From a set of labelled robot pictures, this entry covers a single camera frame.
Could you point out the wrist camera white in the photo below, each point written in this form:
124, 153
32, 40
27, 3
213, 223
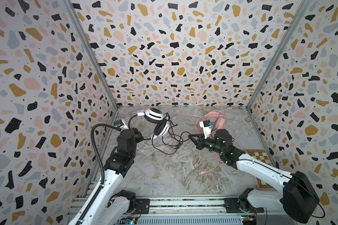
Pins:
207, 127
121, 124

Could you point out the right corner aluminium post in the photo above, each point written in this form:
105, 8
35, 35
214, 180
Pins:
303, 7

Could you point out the left corner aluminium post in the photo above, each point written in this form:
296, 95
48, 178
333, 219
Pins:
87, 47

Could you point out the corner aluminium post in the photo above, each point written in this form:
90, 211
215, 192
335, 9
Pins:
87, 47
303, 7

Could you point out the white black headphones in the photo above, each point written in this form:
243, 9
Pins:
155, 116

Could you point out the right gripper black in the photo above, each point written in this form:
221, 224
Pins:
201, 141

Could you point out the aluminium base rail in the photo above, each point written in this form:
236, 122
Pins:
126, 208

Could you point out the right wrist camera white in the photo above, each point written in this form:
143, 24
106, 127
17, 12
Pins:
207, 127

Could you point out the pink headphones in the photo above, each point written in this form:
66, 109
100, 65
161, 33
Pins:
216, 120

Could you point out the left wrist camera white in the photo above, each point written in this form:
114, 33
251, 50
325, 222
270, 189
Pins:
121, 124

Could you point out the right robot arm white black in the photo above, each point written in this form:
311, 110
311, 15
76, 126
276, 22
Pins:
294, 194

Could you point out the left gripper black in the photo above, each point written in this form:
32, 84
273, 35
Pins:
138, 137

